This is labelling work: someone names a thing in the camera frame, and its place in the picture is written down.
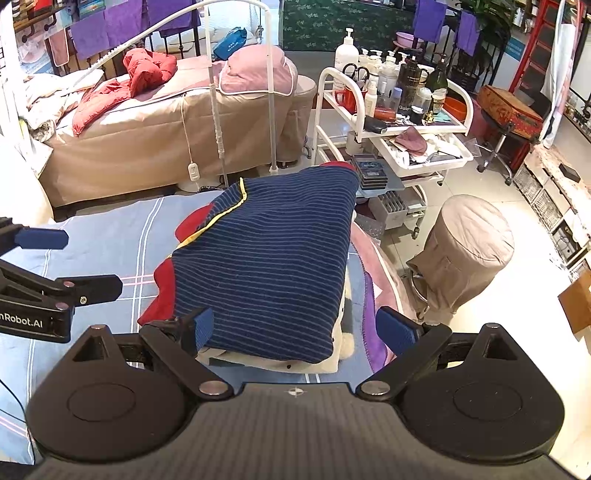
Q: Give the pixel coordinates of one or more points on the stack of folded clothes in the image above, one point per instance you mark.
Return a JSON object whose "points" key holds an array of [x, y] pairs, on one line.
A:
{"points": [[344, 344]]}

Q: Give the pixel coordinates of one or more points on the red ladder shelf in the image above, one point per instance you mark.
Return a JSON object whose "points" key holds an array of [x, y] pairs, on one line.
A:
{"points": [[527, 48]]}

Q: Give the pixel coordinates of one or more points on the red mug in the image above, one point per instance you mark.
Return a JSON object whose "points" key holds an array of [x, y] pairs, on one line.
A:
{"points": [[344, 99]]}

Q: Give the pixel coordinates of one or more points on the navy striped red child's garment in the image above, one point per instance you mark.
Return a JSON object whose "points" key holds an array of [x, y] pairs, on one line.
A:
{"points": [[268, 258]]}

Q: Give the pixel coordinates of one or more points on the maroon cloth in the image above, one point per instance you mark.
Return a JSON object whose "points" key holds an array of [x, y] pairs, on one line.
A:
{"points": [[411, 141]]}

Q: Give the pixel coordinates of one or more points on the tall black bottle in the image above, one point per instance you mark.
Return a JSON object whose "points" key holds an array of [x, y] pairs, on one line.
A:
{"points": [[408, 87]]}

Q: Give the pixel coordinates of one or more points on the blue bag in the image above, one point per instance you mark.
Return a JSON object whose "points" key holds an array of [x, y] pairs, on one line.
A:
{"points": [[231, 44]]}

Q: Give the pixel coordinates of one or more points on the small black box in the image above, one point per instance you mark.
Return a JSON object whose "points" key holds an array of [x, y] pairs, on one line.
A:
{"points": [[570, 173]]}

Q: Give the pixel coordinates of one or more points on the pink blanket with purple edge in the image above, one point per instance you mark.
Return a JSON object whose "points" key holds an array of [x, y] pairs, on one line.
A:
{"points": [[374, 277]]}

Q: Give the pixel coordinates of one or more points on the red down jacket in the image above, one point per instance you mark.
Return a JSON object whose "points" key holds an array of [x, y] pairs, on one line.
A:
{"points": [[147, 67]]}

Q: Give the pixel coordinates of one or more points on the cardboard box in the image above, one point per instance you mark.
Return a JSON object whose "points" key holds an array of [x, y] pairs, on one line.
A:
{"points": [[577, 309]]}

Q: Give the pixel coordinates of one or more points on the dark green bottle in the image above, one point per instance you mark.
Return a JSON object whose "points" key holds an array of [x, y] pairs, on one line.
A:
{"points": [[436, 78]]}

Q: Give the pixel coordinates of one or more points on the pink pillow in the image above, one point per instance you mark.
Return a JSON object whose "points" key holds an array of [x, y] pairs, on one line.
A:
{"points": [[258, 69]]}

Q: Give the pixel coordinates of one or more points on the ornate red cushion stool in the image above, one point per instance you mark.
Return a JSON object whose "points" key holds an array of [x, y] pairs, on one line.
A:
{"points": [[508, 108]]}

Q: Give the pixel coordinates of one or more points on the purple towel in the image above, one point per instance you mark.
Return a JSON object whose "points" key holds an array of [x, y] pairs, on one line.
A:
{"points": [[429, 21], [123, 21], [468, 32], [173, 11], [90, 39]]}

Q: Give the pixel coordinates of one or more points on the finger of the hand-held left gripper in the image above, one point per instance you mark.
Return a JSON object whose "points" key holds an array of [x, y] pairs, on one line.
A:
{"points": [[92, 286], [41, 239]]}

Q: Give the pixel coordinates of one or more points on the white hanging cloth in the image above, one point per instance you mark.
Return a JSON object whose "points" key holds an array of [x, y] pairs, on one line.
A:
{"points": [[558, 69]]}

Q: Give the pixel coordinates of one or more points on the pile of white bedding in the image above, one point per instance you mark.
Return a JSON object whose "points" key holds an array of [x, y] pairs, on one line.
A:
{"points": [[46, 92]]}

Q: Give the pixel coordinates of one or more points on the green potted plant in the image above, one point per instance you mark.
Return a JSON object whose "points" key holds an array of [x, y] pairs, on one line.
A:
{"points": [[485, 14]]}

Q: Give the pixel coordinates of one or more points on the white arched stand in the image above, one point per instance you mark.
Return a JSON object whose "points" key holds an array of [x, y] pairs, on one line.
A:
{"points": [[272, 115]]}

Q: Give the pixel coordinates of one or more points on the large white pump bottle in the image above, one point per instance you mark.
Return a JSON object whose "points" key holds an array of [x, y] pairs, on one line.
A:
{"points": [[346, 57]]}

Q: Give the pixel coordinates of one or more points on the stack of dark boxes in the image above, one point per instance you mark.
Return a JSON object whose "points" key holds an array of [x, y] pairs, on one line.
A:
{"points": [[369, 173]]}

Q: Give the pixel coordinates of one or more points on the small white bottle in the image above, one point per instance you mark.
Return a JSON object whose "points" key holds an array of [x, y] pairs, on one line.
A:
{"points": [[371, 99]]}

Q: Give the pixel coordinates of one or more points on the red basin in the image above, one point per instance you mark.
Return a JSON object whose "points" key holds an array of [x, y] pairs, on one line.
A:
{"points": [[457, 106]]}

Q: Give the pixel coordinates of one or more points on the pink towel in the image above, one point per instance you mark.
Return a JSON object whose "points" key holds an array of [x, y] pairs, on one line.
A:
{"points": [[59, 48]]}

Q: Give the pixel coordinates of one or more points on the pink basin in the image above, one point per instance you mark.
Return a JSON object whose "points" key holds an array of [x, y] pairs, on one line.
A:
{"points": [[408, 40]]}

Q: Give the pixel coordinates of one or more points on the beige covered stool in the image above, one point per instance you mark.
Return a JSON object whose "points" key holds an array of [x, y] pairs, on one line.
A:
{"points": [[461, 249]]}

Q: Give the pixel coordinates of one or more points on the green patterned cloth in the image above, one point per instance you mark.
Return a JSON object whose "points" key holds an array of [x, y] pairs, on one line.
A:
{"points": [[323, 25]]}

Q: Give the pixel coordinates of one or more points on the blue plaid bed sheet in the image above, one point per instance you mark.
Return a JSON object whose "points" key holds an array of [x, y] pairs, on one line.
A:
{"points": [[115, 240]]}

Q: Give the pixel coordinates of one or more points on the clear corrugated tube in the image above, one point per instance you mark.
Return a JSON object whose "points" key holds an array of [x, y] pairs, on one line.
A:
{"points": [[217, 115]]}

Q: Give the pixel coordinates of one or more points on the beige covered massage bed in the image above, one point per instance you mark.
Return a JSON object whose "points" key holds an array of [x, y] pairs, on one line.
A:
{"points": [[138, 147]]}

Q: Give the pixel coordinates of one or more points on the black case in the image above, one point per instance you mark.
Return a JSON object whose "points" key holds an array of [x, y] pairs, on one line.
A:
{"points": [[376, 124]]}

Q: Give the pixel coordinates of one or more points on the low shelf with baskets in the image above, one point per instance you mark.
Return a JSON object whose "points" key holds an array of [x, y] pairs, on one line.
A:
{"points": [[554, 170]]}

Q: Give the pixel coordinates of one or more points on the white trolley cart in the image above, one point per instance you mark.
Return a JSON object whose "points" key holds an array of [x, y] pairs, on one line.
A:
{"points": [[359, 110]]}

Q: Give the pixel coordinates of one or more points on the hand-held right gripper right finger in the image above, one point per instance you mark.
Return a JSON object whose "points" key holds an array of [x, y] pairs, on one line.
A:
{"points": [[396, 331]]}

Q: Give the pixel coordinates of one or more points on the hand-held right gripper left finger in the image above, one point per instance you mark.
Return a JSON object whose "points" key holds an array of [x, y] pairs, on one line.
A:
{"points": [[204, 328]]}

